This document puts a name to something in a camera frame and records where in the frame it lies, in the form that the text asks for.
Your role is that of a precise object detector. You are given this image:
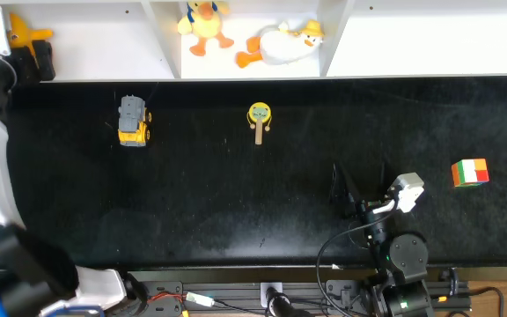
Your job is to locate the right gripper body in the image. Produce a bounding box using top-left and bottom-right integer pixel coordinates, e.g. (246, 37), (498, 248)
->
(356, 197), (392, 217)

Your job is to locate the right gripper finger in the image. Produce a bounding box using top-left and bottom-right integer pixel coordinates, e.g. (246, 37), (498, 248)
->
(378, 160), (391, 195)
(329, 162), (363, 218)

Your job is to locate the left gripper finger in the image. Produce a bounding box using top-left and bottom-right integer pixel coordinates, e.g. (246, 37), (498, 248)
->
(33, 38), (57, 83)

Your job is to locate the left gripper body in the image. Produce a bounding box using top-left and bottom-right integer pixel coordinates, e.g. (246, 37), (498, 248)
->
(10, 47), (40, 85)

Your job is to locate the yellow rubber duck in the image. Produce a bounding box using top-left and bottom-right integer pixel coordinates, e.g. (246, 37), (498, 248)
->
(6, 11), (55, 50)

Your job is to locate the grey and yellow toy truck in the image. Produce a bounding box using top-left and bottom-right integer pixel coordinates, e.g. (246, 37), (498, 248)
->
(117, 94), (153, 149)

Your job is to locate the white shelf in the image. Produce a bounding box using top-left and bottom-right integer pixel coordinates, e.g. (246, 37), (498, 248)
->
(0, 0), (507, 84)

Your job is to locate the many-coloured puzzle cube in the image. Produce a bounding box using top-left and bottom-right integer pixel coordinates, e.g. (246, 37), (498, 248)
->
(450, 158), (490, 188)

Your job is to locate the yellow rattle drum toy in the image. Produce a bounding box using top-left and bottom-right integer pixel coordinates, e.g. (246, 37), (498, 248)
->
(246, 101), (274, 146)

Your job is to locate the white plush duck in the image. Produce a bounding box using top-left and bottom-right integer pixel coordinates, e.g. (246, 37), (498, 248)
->
(235, 18), (326, 70)

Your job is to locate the yellow plush duck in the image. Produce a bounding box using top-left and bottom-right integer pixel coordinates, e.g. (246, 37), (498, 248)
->
(176, 1), (236, 57)

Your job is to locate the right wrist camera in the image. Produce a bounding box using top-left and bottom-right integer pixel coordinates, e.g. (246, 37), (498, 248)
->
(385, 172), (426, 215)

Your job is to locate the black cable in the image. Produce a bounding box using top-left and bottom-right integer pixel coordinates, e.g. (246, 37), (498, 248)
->
(316, 206), (398, 317)

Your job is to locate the mounting rail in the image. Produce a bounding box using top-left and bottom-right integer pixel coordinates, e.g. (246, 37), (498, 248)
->
(125, 268), (505, 317)

